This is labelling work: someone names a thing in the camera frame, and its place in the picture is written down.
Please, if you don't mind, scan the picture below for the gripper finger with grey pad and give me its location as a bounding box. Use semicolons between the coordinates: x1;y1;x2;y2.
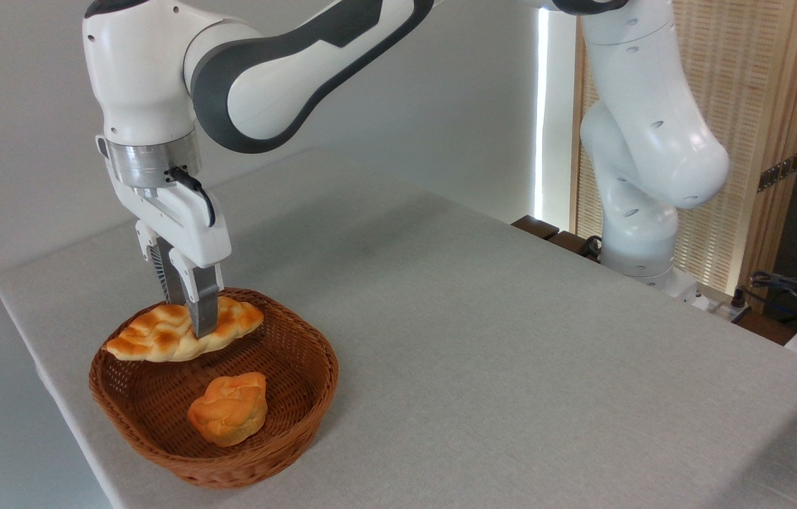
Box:
134;220;187;304
168;249;225;339

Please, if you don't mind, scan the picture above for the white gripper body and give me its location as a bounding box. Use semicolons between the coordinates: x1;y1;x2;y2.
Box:
110;173;233;270

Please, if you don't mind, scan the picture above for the long braided bread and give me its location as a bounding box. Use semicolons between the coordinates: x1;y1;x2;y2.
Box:
104;296;266;364

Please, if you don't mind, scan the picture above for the brown wicker basket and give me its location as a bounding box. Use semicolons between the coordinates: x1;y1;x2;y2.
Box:
88;287;340;490

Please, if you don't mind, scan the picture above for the round orange bread roll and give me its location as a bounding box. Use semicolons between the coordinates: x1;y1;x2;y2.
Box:
187;372;269;447

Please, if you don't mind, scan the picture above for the grey tablecloth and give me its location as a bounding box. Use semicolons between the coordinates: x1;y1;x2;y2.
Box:
0;148;797;509

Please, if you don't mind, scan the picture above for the dark metal screen hinge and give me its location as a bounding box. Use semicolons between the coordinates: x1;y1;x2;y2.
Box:
757;150;797;194

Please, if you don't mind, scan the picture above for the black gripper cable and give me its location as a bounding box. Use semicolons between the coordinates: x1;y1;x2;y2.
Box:
166;166;218;228

